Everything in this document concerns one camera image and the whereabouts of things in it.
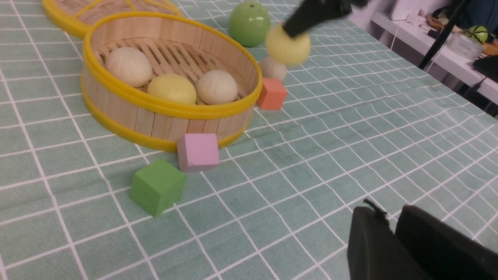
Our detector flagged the green apple toy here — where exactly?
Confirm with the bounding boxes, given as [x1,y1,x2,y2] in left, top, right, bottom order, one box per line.
[229,1,271,47]

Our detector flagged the bamboo steamer tray yellow rim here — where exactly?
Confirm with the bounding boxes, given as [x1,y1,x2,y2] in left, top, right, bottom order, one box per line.
[81,11,263,152]

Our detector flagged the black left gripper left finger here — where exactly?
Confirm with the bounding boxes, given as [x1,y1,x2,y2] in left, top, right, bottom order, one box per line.
[347,199,428,280]

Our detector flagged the cream bun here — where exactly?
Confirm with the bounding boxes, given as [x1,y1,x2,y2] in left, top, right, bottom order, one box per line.
[105,47,153,88]
[258,56,288,82]
[195,70,238,105]

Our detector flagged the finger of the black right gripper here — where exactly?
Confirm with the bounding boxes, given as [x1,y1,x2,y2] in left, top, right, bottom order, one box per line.
[282,0,369,39]

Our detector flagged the white side table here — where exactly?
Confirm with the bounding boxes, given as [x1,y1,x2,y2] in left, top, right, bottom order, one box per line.
[371,10,498,105]

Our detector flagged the green checkered tablecloth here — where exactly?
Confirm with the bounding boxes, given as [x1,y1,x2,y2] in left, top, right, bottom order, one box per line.
[0,0,497,280]

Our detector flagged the green cube block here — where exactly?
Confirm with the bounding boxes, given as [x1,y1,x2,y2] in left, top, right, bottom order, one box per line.
[130,159,186,217]

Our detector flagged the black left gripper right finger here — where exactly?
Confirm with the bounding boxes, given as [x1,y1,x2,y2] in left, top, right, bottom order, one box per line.
[395,205,498,280]

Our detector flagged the pink cube block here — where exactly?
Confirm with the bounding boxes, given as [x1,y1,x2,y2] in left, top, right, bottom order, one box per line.
[177,133,219,172]

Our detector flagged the orange cube block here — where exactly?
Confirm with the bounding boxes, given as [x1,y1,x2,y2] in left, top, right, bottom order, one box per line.
[257,78,288,110]

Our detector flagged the cream bun front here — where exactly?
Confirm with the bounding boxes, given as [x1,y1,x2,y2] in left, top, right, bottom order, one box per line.
[195,70,238,105]

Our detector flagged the yellow bun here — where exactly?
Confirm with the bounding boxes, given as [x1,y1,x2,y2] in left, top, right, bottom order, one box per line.
[265,24,311,66]
[147,74,197,104]

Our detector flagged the woven bamboo steamer lid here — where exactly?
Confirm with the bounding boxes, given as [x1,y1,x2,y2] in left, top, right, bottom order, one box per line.
[42,0,183,39]

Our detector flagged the green striped ball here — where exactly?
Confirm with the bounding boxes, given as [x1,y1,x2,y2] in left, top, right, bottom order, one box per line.
[465,25,489,44]

